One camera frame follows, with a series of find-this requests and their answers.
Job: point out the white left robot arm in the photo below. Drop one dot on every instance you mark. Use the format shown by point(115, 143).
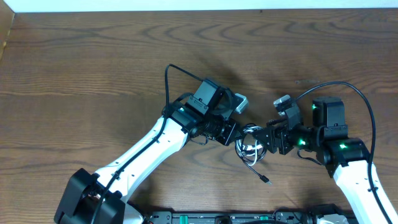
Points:
point(102, 197)

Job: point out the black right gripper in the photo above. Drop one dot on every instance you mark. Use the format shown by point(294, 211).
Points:
point(282, 140)

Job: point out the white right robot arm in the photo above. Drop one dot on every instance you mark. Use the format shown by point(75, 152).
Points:
point(345, 159)

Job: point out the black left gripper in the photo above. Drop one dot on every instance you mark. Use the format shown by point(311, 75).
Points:
point(230, 133)

